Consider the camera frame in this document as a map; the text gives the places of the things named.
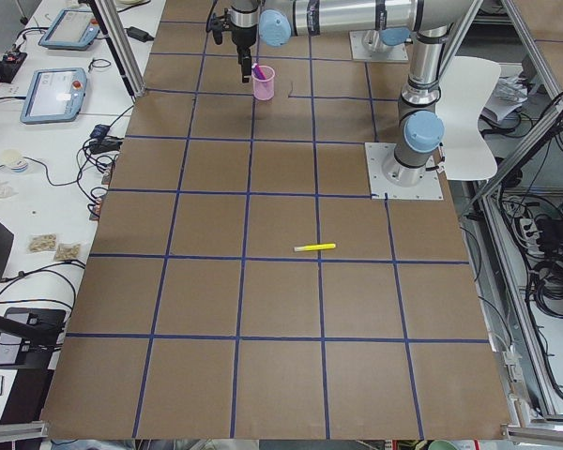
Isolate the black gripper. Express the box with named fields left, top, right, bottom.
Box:
left=230, top=25, right=258, bottom=83

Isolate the purple pen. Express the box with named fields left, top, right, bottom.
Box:
left=257, top=64, right=266, bottom=81

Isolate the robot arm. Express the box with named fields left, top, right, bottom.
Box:
left=222, top=0, right=454, bottom=187

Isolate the pink mesh cup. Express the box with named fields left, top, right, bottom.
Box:
left=252, top=65, right=276, bottom=101

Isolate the black power adapter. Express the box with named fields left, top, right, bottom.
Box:
left=90, top=124, right=111, bottom=141

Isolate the far teach pendant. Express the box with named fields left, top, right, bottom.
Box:
left=38, top=8, right=99, bottom=51

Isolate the teach pendant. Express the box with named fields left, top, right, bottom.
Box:
left=38, top=8, right=99, bottom=51
left=20, top=67, right=87, bottom=125

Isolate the yellow pen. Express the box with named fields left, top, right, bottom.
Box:
left=293, top=243, right=337, bottom=252

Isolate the near teach pendant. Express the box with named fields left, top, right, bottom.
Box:
left=20, top=67, right=87, bottom=125

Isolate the white chair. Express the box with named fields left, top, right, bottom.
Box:
left=436, top=56, right=501, bottom=181

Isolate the white tape roll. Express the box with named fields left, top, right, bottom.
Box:
left=1, top=149, right=29, bottom=173

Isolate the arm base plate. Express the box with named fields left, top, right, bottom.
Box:
left=349, top=27, right=410, bottom=64
left=365, top=142, right=443, bottom=201

